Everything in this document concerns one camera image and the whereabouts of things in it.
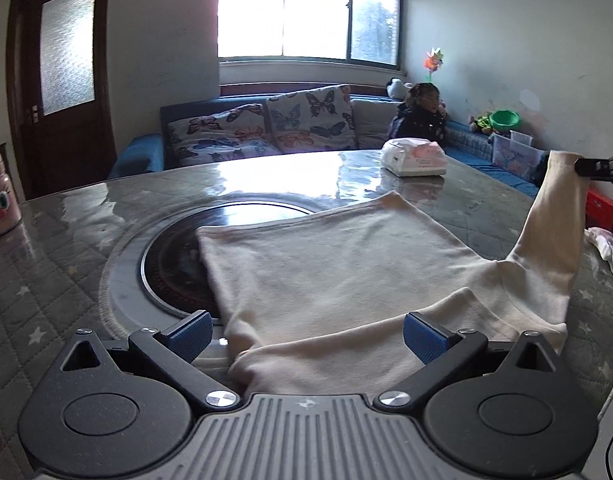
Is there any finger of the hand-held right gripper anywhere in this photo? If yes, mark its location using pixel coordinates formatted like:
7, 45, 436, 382
575, 150, 613, 182

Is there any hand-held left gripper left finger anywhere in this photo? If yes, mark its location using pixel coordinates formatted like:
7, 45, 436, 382
60, 310, 241, 411

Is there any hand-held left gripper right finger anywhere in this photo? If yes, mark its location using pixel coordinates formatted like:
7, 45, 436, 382
375, 311, 557, 411

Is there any cream sweater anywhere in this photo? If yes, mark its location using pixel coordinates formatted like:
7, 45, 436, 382
196, 150, 587, 397

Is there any red plastic stool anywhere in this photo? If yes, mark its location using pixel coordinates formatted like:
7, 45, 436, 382
584, 187, 613, 233

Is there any round black induction cooktop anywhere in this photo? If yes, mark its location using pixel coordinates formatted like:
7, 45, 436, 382
140, 202, 332, 319

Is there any white cloth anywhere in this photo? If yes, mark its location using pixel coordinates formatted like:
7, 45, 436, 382
584, 226, 613, 278

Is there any clear plastic storage box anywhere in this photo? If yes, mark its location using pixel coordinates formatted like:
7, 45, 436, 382
491, 130, 547, 181

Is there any green plastic basin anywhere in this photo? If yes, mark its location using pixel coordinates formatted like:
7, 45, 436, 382
489, 109, 521, 131

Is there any white pink tissue packet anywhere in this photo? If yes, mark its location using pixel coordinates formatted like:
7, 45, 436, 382
381, 138, 447, 177

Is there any blue sofa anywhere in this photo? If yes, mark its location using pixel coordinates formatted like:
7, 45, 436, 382
108, 92, 542, 198

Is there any colourful pinwheel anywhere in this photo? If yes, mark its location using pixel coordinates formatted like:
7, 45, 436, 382
424, 47, 446, 81

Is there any wide butterfly print cushion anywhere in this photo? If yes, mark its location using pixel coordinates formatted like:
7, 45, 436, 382
166, 103, 282, 167

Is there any dark wooden door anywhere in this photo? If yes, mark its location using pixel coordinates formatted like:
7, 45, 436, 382
5, 0, 118, 201

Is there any panda plush toy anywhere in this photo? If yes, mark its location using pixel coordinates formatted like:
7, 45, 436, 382
385, 78, 413, 100

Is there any plain grey cushion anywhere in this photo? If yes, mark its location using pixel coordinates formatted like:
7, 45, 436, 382
350, 98, 402, 150

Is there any pink cartoon bottle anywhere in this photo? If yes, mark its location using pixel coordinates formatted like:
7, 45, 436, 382
0, 151, 22, 235

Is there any square butterfly print cushion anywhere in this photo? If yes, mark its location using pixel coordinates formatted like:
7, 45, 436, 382
265, 84, 360, 156

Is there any window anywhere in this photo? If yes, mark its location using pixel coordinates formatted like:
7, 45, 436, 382
217, 0, 402, 67

